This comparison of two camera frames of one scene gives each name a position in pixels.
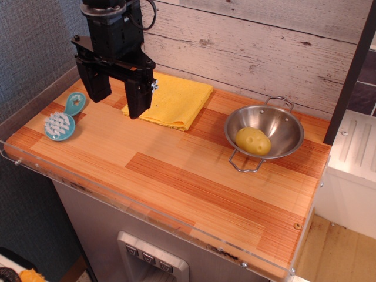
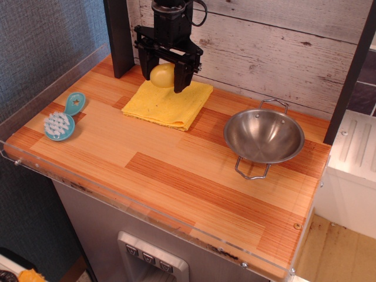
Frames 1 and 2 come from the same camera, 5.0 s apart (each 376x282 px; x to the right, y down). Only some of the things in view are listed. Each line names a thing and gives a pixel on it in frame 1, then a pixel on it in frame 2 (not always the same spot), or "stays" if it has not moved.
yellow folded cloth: (176, 102) stays
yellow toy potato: (254, 141) → (162, 76)
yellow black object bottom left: (9, 275) stays
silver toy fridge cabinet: (123, 247) stays
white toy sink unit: (346, 194) stays
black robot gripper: (118, 48) → (171, 37)
